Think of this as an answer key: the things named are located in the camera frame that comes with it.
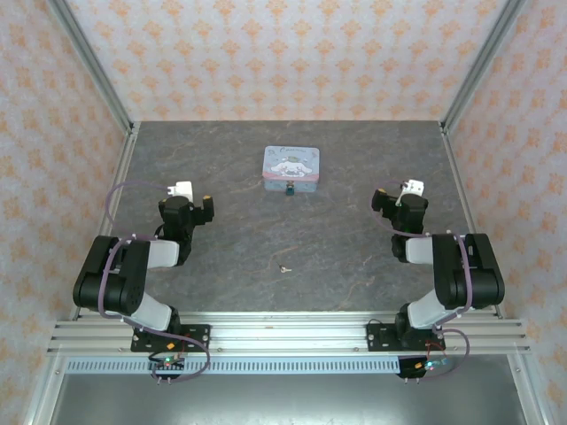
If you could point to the aluminium table side rail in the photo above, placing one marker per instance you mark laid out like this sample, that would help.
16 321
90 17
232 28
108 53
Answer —
126 155
451 155

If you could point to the small teal padlock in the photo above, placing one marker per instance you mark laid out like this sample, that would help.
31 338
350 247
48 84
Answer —
289 191

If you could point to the aluminium frame leg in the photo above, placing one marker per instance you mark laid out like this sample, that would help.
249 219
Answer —
529 389
44 389

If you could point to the wide aluminium base beam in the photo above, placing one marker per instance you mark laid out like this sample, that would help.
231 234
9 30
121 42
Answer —
288 338

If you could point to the grey metal shelf panel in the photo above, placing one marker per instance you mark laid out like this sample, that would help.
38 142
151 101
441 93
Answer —
288 398

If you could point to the blue cartoon tin box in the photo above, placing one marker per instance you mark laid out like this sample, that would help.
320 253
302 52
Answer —
290 166

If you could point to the black controller board mount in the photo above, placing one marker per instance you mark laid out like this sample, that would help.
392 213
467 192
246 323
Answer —
168 366
427 367

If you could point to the small silver key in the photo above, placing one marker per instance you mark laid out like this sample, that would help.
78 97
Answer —
285 268

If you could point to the aluminium frame post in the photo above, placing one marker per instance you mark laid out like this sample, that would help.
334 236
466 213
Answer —
480 66
94 66

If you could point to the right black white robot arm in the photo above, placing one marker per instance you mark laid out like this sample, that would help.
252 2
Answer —
456 274

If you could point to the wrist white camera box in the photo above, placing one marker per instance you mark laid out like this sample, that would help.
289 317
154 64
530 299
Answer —
181 189
414 187

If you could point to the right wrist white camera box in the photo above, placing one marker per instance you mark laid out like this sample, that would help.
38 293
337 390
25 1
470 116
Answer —
414 187

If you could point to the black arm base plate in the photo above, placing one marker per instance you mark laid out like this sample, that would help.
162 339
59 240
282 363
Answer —
376 336
199 332

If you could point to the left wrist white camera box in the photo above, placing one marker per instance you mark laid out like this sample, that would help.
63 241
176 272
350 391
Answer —
181 189

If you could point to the aluminium table edge rail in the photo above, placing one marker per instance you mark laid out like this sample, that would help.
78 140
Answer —
288 317

